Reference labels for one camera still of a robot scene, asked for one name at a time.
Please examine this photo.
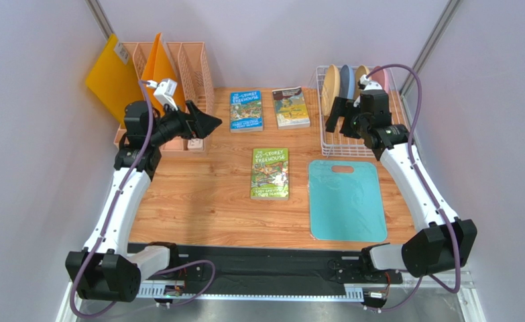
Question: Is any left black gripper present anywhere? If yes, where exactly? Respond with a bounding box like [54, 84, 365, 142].
[150, 101, 222, 147]

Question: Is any beige plate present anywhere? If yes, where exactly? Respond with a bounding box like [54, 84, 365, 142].
[320, 64, 341, 116]

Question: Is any blue plate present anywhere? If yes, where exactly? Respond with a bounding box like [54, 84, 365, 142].
[339, 64, 355, 99]

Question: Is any pink plate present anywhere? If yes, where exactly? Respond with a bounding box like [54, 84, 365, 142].
[370, 66, 390, 93]

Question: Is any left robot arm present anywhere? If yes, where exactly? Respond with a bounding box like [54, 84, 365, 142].
[65, 101, 222, 303]

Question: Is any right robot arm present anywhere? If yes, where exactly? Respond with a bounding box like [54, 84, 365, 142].
[326, 89, 477, 279]

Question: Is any small pink box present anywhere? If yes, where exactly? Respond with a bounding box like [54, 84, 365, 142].
[187, 139, 205, 151]

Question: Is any blue treehouse book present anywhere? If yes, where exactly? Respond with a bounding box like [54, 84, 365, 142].
[230, 91, 264, 133]

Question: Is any brown cover book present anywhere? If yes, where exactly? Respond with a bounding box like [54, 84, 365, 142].
[272, 87, 310, 129]

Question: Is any pink file organizer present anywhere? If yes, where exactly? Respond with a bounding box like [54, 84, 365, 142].
[113, 41, 215, 154]

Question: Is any orange folder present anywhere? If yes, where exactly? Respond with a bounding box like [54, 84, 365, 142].
[141, 33, 185, 108]

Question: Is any green treehouse book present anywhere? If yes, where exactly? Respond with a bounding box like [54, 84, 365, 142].
[250, 148, 290, 200]

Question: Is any teal cutting board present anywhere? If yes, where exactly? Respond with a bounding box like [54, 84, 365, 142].
[308, 160, 388, 243]

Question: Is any yellow folder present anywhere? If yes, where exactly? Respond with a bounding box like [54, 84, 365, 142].
[85, 34, 143, 126]

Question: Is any white wire dish rack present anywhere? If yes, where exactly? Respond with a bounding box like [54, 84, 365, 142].
[314, 65, 410, 159]

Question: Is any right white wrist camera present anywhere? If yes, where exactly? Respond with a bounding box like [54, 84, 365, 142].
[353, 74, 383, 107]

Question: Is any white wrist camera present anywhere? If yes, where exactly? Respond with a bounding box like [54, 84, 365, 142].
[353, 74, 383, 107]
[146, 78, 179, 112]

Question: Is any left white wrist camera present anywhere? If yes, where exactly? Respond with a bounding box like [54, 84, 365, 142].
[146, 78, 179, 112]

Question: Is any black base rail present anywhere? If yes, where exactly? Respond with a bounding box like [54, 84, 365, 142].
[127, 242, 404, 297]

